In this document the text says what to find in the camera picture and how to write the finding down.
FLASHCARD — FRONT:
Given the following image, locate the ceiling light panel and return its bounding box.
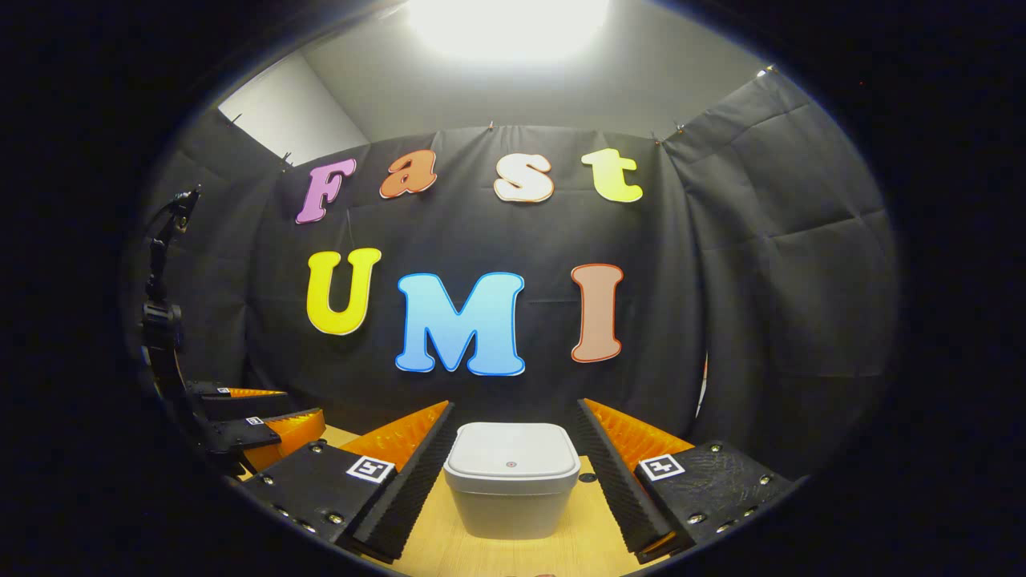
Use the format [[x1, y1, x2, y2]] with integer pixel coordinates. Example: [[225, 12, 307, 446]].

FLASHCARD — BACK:
[[405, 0, 612, 67]]

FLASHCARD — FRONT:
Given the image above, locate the white desktop garbage bin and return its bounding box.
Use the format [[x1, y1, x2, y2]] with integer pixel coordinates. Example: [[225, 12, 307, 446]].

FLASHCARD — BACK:
[[443, 422, 581, 540]]

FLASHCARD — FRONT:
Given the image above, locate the wooden desktop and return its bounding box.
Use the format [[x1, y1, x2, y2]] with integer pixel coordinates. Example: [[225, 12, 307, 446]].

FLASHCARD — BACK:
[[321, 425, 666, 577]]

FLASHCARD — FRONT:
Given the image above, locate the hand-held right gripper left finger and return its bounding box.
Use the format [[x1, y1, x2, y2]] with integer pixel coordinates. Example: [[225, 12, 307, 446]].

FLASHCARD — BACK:
[[240, 401, 458, 563]]

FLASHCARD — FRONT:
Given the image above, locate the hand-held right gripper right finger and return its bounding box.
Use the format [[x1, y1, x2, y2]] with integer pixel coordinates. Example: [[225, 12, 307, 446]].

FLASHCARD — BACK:
[[576, 398, 802, 563]]

